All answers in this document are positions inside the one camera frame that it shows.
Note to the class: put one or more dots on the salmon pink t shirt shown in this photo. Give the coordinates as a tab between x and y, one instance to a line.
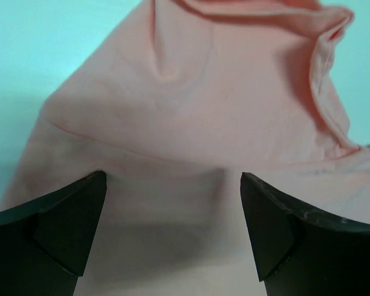
179	100

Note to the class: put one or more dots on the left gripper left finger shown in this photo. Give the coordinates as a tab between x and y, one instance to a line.
45	243

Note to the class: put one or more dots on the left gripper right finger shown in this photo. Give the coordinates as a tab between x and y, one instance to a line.
300	249

